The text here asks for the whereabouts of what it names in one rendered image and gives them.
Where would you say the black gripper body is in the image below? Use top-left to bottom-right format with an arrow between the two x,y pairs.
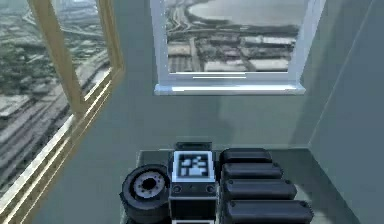
119,163 -> 172,224

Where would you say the wooden framed window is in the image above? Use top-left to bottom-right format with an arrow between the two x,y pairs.
0,0 -> 126,224

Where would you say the white framed window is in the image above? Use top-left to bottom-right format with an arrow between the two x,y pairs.
149,0 -> 327,97

